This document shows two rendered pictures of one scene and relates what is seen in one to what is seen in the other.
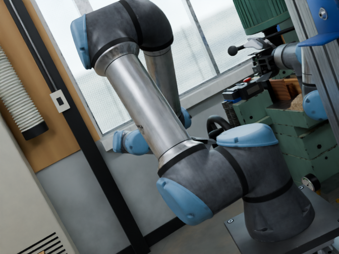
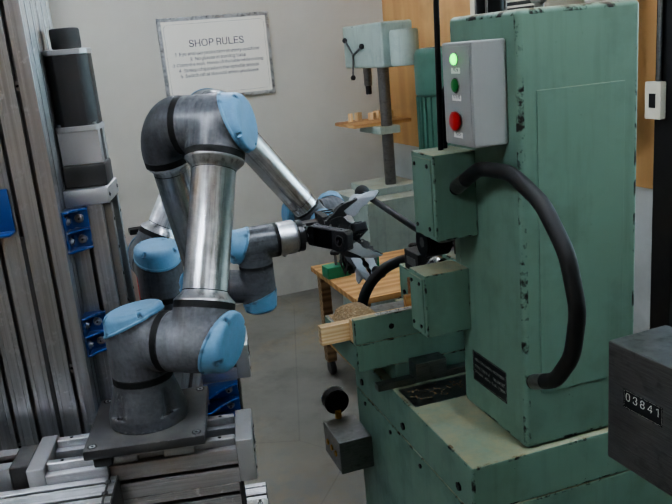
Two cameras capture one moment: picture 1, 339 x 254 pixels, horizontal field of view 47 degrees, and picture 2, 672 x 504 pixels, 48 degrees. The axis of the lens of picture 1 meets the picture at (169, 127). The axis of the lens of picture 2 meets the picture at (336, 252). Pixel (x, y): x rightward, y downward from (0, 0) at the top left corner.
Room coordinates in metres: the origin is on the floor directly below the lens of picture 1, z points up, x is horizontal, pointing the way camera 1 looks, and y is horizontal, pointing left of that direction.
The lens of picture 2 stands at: (1.07, -2.04, 1.49)
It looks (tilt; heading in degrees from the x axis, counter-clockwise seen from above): 15 degrees down; 85
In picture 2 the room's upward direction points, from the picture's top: 5 degrees counter-clockwise
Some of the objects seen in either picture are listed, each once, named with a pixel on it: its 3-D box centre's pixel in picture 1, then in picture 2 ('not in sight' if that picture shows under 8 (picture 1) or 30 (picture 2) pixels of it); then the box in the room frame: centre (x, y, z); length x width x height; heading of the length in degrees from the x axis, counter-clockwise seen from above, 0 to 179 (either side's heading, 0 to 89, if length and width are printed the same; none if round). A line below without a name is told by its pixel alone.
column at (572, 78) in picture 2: not in sight; (544, 223); (1.55, -0.78, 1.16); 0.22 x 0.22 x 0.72; 12
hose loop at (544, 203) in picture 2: not in sight; (514, 278); (1.44, -0.93, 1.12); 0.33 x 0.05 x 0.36; 102
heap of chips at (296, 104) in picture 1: (309, 95); (356, 313); (1.24, -0.46, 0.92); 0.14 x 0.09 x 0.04; 102
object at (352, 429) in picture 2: (336, 193); (347, 443); (1.20, -0.42, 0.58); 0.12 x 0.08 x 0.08; 102
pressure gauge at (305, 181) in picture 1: (313, 185); (336, 404); (1.19, -0.35, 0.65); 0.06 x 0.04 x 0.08; 12
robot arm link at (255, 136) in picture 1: (250, 156); (159, 267); (0.79, -0.13, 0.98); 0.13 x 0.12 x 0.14; 106
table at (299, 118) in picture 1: (270, 108); (454, 310); (1.48, -0.39, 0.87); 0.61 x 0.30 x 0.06; 12
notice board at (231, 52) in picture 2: not in sight; (218, 57); (0.91, 2.48, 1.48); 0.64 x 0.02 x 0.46; 16
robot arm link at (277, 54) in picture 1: (288, 57); (287, 238); (1.11, -0.40, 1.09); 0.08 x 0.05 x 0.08; 102
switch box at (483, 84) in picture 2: not in sight; (474, 93); (1.42, -0.84, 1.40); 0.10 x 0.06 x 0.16; 102
